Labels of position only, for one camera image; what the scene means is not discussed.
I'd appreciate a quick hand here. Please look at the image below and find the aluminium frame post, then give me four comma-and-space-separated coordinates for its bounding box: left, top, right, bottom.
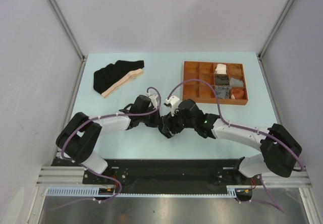
46, 0, 85, 62
258, 0, 296, 60

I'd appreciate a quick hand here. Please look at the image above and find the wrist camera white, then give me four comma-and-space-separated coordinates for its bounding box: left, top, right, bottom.
146, 92, 160, 109
164, 96, 182, 116

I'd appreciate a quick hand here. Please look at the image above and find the aluminium front rail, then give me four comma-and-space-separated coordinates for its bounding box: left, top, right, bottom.
36, 166, 312, 188

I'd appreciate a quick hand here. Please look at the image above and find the black underwear beige waistband front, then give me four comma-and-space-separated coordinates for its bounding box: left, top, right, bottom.
158, 113, 184, 139

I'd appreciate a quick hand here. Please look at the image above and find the right aluminium frame post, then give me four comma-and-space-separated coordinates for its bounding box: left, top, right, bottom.
258, 0, 296, 60

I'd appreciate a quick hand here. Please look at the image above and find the black underwear beige waistband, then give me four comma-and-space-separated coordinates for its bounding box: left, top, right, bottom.
93, 60, 144, 98
158, 113, 184, 139

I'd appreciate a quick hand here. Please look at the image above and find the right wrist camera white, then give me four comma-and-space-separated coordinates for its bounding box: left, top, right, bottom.
164, 96, 182, 116

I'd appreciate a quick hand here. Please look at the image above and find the orange rolled cloth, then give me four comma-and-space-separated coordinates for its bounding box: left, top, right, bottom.
231, 88, 245, 99

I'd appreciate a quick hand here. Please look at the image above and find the dark grey rolled cloth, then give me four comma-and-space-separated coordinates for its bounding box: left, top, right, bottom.
214, 75, 230, 86

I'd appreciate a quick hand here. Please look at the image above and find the grey striped boxer underwear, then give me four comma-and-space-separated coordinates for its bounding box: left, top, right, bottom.
215, 85, 231, 99

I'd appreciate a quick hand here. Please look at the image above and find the wooden compartment tray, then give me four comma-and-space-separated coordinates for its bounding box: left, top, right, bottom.
182, 61, 248, 105

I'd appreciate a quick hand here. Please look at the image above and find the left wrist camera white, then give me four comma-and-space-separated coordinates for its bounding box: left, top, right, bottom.
146, 92, 160, 109

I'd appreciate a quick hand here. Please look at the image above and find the black underwear beige waistband back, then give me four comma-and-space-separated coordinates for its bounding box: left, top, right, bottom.
93, 60, 144, 98

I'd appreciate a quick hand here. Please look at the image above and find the white rolled cloth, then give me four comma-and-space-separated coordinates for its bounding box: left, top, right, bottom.
214, 64, 227, 75

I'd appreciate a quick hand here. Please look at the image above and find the light grey rolled cloth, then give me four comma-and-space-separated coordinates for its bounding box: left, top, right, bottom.
229, 78, 244, 87

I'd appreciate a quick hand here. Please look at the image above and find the white slotted cable duct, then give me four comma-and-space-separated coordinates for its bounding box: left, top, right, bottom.
46, 187, 244, 198

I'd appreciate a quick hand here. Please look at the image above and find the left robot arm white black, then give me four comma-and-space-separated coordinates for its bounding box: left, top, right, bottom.
56, 94, 160, 184

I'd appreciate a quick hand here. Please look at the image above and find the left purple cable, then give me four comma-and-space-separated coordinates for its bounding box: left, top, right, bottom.
47, 86, 162, 209

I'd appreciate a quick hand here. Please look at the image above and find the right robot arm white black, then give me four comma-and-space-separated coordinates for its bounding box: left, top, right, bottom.
164, 96, 302, 184

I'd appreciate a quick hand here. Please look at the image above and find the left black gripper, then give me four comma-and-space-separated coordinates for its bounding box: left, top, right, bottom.
139, 106, 164, 128

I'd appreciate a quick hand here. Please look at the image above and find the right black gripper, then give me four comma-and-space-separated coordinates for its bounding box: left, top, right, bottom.
163, 105, 196, 137

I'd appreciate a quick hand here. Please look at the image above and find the left aluminium frame post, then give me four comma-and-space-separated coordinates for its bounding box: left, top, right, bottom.
46, 0, 85, 62

